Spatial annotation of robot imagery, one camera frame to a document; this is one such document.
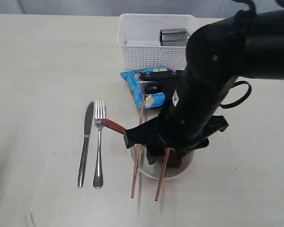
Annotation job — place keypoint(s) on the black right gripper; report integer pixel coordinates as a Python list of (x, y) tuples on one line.
[(148, 134)]

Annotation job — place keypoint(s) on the wooden chopstick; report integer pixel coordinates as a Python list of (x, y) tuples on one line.
[(137, 153), (162, 174)]

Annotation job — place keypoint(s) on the brown wooden spoon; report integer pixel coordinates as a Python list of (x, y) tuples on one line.
[(173, 160)]

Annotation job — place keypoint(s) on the blue snack bag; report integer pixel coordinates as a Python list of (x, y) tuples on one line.
[(131, 78)]

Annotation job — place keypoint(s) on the silver metal fork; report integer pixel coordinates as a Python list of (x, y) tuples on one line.
[(100, 114)]

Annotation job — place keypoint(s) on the silver table knife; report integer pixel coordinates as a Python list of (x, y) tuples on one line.
[(87, 130)]

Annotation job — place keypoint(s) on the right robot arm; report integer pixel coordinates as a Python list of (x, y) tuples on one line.
[(245, 45)]

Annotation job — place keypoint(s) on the stainless steel cup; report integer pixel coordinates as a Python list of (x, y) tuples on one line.
[(174, 37)]

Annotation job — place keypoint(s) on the white perforated plastic basket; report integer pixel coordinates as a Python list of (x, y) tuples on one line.
[(138, 37)]

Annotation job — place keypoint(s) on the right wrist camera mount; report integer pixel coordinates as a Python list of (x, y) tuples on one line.
[(159, 82)]

